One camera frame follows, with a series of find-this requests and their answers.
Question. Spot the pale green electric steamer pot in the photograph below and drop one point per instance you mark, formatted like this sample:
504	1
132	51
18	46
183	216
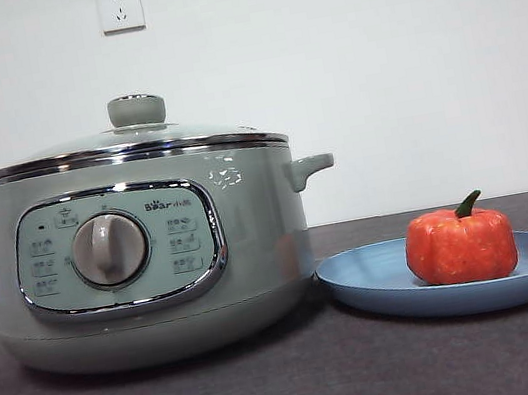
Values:
257	219

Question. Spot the white wall socket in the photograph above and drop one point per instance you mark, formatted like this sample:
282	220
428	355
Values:
121	8

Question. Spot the orange pumpkin with green stem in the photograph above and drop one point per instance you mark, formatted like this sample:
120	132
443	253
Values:
460	246

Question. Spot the glass lid with green knob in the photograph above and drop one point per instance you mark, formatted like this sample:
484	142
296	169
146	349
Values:
137	109

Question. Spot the blue round plate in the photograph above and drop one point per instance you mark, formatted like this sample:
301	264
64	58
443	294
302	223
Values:
358	278

